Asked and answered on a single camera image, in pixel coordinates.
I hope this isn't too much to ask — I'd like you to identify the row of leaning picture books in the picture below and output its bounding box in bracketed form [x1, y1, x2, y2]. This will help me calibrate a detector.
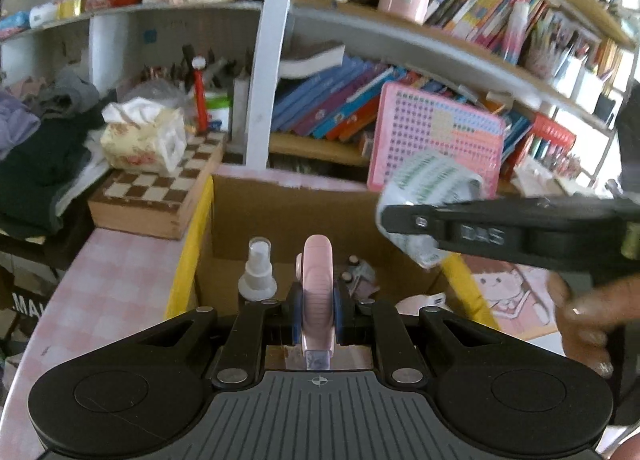
[271, 56, 416, 142]

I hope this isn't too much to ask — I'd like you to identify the wooden chessboard box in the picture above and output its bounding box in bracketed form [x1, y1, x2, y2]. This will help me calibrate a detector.
[86, 131, 227, 241]

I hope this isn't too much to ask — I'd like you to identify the white pen holder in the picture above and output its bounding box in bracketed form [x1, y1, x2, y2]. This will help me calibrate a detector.
[575, 55, 608, 101]

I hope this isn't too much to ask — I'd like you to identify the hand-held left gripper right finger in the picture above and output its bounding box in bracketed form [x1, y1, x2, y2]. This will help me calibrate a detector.
[332, 287, 502, 387]

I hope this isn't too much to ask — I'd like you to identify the pink learning tablet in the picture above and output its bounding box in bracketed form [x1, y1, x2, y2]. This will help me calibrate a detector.
[366, 81, 507, 196]

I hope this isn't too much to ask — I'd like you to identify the stack of papers and books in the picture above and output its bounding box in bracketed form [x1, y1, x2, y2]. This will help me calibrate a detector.
[510, 155, 601, 198]

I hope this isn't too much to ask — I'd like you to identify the pink correction tape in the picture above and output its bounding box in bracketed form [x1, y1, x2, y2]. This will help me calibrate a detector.
[294, 234, 337, 371]

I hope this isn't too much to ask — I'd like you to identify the yellow cardboard box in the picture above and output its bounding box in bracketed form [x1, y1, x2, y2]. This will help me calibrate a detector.
[165, 173, 501, 371]

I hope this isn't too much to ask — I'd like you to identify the clear plastic bag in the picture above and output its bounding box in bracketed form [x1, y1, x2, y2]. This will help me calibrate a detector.
[127, 79, 188, 111]

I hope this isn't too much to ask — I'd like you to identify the white and green container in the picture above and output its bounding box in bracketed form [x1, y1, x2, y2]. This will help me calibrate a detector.
[205, 89, 234, 132]

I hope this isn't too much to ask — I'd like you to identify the dark spray bottle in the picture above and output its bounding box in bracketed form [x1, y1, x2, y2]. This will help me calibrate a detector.
[237, 237, 278, 302]

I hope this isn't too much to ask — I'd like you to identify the red toy pen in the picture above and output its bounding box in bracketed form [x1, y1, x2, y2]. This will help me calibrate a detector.
[191, 55, 209, 135]

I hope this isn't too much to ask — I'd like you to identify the row of colourful upright books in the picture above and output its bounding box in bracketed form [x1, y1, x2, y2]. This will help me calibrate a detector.
[425, 0, 551, 66]

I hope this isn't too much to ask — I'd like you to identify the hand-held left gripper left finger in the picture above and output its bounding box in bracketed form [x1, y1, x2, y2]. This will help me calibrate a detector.
[134, 287, 307, 387]

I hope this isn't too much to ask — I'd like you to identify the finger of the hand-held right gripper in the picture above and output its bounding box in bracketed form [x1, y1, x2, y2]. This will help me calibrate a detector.
[381, 203, 526, 253]

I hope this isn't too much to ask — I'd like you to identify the person's right hand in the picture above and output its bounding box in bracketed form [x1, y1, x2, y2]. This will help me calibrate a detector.
[547, 270, 640, 378]

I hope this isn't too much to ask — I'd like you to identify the white wooden shelf unit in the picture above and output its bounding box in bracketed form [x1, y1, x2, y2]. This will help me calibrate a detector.
[0, 0, 640, 171]

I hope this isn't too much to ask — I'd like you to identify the row of thin blue books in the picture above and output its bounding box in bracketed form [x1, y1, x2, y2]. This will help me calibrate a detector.
[500, 113, 533, 156]

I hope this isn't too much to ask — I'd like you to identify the pile of clothes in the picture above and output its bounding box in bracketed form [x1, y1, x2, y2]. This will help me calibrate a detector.
[0, 68, 108, 241]

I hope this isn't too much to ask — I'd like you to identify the grey pen organizer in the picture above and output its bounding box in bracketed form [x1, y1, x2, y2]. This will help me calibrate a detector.
[522, 15, 586, 96]

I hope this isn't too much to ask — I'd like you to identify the small black container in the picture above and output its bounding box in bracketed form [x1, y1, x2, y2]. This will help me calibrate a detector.
[595, 90, 618, 126]

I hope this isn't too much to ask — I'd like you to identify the red cardboard box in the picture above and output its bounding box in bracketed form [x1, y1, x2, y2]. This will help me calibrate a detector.
[525, 112, 577, 161]

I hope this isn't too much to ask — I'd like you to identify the white green packet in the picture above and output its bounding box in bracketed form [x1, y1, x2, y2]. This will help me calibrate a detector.
[376, 149, 485, 270]

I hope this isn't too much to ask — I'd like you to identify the floral tissue box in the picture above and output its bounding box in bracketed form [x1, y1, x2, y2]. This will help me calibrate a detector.
[100, 97, 188, 175]

